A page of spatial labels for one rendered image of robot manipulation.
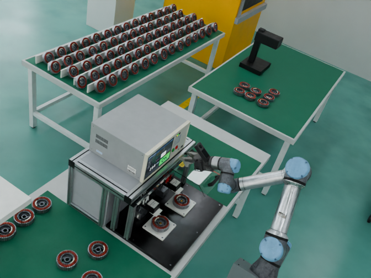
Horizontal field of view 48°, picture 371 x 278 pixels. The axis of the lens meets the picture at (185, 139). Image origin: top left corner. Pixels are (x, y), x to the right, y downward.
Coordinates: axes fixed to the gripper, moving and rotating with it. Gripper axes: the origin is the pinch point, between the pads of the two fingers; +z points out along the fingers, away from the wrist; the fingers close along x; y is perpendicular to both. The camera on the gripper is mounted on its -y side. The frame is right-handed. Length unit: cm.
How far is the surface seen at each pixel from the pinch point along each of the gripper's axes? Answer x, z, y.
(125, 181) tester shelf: -33.9, 16.8, 0.2
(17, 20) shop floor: 206, 395, -53
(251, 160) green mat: 83, -2, 49
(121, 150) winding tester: -28.4, 18.9, -15.5
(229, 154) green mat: 77, 13, 42
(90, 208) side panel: -41, 44, 19
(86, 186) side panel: -41, 41, 3
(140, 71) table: 121, 122, -9
